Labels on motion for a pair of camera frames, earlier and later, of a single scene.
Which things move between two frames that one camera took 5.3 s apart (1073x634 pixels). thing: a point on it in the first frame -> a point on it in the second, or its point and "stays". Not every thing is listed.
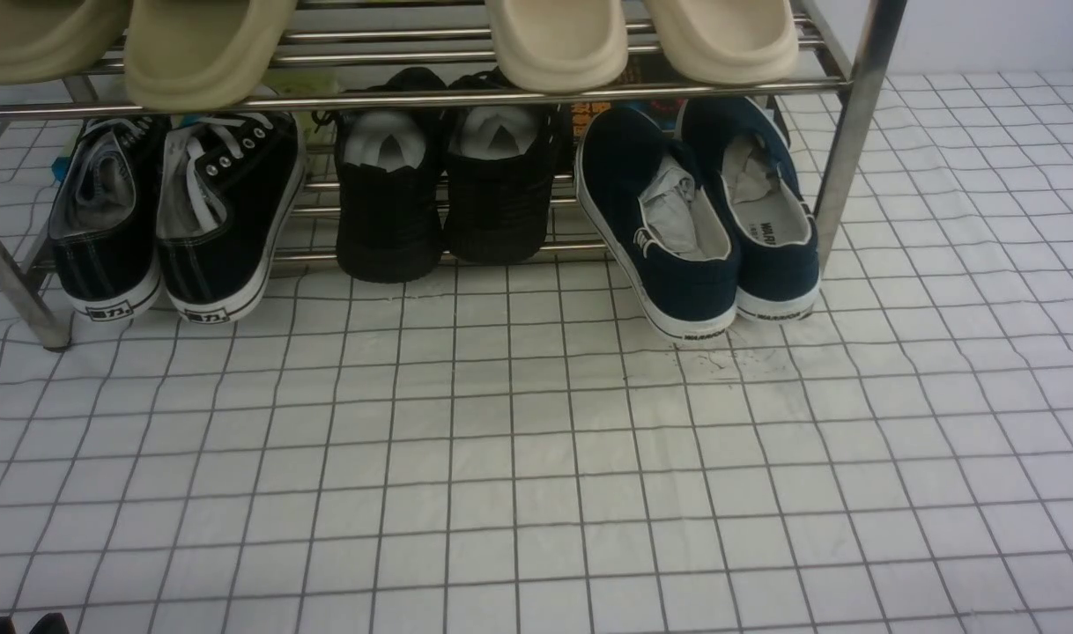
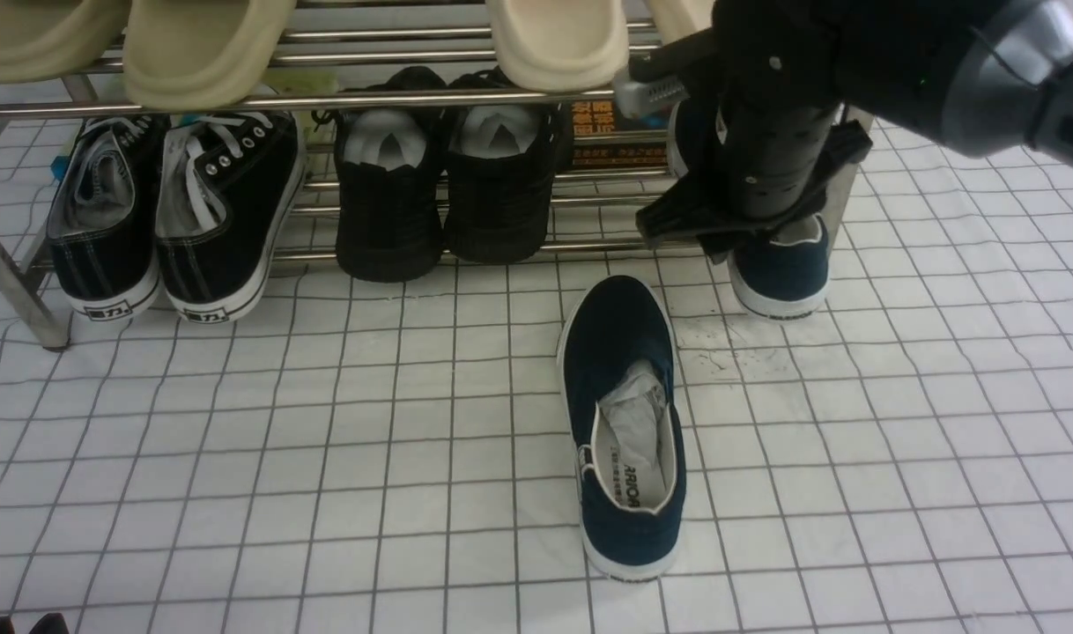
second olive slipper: [196, 55] stays
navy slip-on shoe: [777, 235] stays
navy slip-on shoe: [663, 229] -> [618, 373]
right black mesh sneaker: [499, 164] stays
